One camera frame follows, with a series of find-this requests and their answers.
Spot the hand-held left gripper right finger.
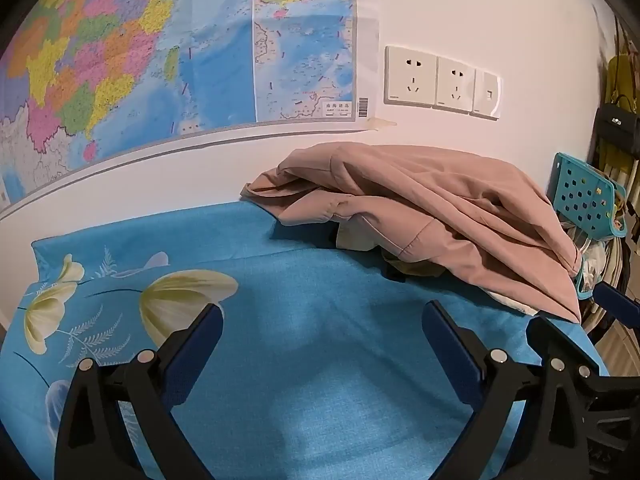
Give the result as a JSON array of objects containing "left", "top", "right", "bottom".
[{"left": 422, "top": 300, "right": 588, "bottom": 480}]

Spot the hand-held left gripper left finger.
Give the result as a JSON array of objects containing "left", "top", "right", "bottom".
[{"left": 54, "top": 302, "right": 223, "bottom": 480}]

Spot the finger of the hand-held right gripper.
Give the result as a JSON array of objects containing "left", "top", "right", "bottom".
[
  {"left": 527, "top": 315, "right": 640, "bottom": 441},
  {"left": 592, "top": 282, "right": 640, "bottom": 333}
]

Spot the pink coat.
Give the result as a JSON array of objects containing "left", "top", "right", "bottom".
[{"left": 240, "top": 142, "right": 583, "bottom": 323}]

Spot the pale patterned cloth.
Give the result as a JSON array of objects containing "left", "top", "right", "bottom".
[{"left": 562, "top": 217, "right": 626, "bottom": 291}]

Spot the mustard yellow garment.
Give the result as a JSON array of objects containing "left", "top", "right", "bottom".
[{"left": 382, "top": 247, "right": 445, "bottom": 282}]

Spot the blue floral bedsheet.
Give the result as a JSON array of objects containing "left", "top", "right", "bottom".
[{"left": 0, "top": 202, "right": 611, "bottom": 480}]

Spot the teal perforated basket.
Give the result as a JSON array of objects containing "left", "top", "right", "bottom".
[{"left": 547, "top": 152, "right": 629, "bottom": 302}]

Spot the cream garment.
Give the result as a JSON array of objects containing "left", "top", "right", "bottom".
[{"left": 336, "top": 217, "right": 536, "bottom": 317}]

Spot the black handbag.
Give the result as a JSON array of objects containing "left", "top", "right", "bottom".
[{"left": 594, "top": 95, "right": 640, "bottom": 157}]

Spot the yellow hanging bag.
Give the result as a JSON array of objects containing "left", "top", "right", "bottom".
[{"left": 602, "top": 52, "right": 640, "bottom": 111}]

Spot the small white wall plate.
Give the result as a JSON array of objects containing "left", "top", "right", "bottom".
[{"left": 470, "top": 67, "right": 502, "bottom": 121}]

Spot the white wall socket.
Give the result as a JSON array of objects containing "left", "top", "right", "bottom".
[
  {"left": 384, "top": 45, "right": 439, "bottom": 109},
  {"left": 433, "top": 55, "right": 477, "bottom": 113}
]

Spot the colourful wall map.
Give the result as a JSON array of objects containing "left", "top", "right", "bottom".
[{"left": 0, "top": 0, "right": 371, "bottom": 213}]

